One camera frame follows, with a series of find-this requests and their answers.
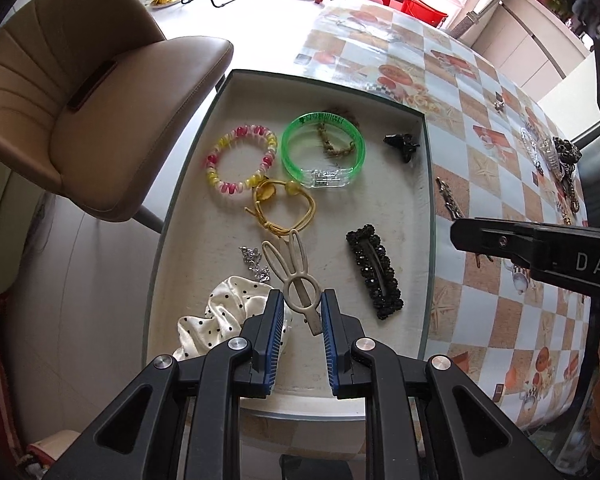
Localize cream polka dot scrunchie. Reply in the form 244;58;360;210
173;275;273;361

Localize black beaded rectangular hair clip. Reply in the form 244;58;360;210
346;224;404;321

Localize beige bunny ear hair clip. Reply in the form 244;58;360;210
261;229;323;336

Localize green translucent bangle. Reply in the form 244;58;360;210
279;112;366;188

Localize brown braided hair tie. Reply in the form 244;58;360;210
315;107;361;158

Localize pink yellow spiral hair tie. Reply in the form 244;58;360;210
202;123;278;196

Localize grey jewelry tray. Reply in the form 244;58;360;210
142;68;438;421

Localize patterned checkered tablecloth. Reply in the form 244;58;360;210
297;0;591;429

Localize silver dark hair clip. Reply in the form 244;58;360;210
436;177;464;220

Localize small silver charm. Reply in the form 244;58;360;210
493;92;505;114

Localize black claw hair clip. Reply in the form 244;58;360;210
384;133;419;164

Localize white cabinet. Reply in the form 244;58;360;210
472;0;590;101

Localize red plastic bucket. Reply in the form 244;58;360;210
401;0;449;27

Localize beige upholstered chair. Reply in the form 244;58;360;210
0;0;234;231

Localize dark brown spiral hair ties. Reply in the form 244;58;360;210
552;135;584;214

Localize yellow cord hair tie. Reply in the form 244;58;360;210
244;178;318;239

